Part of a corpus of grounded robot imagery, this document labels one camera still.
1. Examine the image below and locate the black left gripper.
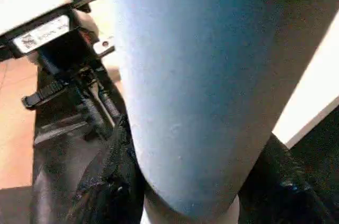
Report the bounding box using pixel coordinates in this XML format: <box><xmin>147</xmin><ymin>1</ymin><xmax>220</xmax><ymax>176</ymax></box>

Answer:
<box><xmin>21</xmin><ymin>23</ymin><xmax>120</xmax><ymax>135</ymax></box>

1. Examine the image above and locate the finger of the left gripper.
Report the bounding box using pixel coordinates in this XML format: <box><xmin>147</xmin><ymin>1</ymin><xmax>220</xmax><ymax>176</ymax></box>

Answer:
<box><xmin>31</xmin><ymin>118</ymin><xmax>114</xmax><ymax>224</ymax></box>

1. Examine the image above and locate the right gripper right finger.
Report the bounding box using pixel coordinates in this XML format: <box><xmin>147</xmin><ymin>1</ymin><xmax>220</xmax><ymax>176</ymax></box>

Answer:
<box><xmin>237</xmin><ymin>134</ymin><xmax>339</xmax><ymax>224</ymax></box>

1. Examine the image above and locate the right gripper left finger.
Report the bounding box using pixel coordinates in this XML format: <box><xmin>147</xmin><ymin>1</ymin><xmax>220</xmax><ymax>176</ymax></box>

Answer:
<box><xmin>64</xmin><ymin>115</ymin><xmax>146</xmax><ymax>224</ymax></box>

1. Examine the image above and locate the white plastic table top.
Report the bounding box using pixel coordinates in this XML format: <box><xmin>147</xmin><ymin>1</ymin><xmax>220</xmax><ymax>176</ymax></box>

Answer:
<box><xmin>271</xmin><ymin>7</ymin><xmax>339</xmax><ymax>149</ymax></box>

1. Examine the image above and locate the white plastic table leg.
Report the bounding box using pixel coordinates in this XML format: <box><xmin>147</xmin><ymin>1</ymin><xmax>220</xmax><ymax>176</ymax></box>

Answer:
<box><xmin>100</xmin><ymin>0</ymin><xmax>339</xmax><ymax>224</ymax></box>

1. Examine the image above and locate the black work mat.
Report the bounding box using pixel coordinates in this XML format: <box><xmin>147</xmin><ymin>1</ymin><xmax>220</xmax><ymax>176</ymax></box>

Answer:
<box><xmin>289</xmin><ymin>105</ymin><xmax>339</xmax><ymax>203</ymax></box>

